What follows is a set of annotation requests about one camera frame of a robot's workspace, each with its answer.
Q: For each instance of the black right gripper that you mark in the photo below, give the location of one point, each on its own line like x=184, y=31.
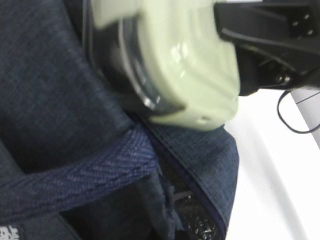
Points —
x=277, y=42

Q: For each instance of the dark blue fabric lunch bag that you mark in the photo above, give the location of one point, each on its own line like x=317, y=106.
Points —
x=74, y=165

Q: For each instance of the glass container with green lid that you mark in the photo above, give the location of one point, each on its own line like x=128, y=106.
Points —
x=164, y=59

